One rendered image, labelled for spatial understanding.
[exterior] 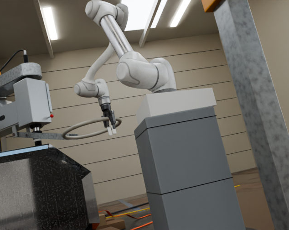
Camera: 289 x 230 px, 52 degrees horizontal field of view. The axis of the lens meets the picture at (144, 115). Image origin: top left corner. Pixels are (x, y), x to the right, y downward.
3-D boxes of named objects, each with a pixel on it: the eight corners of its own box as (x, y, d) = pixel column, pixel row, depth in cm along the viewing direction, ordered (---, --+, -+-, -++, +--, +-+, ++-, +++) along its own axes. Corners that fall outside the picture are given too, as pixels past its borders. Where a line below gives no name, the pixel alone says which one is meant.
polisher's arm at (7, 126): (-22, 150, 298) (-27, 104, 307) (-1, 149, 318) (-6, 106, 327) (25, 132, 264) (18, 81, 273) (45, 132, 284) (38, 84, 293)
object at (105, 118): (49, 140, 228) (48, 137, 229) (90, 139, 270) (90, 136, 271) (95, 118, 206) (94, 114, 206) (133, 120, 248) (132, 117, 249)
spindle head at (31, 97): (7, 134, 275) (2, 89, 283) (27, 134, 294) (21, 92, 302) (33, 124, 258) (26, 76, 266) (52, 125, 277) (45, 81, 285)
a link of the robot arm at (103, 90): (104, 101, 234) (91, 100, 224) (100, 82, 237) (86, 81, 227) (113, 96, 227) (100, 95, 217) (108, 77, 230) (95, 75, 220)
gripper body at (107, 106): (112, 103, 225) (115, 114, 223) (105, 107, 231) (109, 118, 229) (104, 103, 220) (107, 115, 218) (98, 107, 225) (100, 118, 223)
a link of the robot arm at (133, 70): (162, 75, 168) (133, 70, 154) (147, 95, 177) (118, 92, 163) (114, -1, 207) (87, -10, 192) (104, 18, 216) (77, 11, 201)
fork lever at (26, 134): (10, 137, 274) (11, 131, 275) (28, 137, 291) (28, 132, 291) (64, 140, 240) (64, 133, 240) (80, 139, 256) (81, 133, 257)
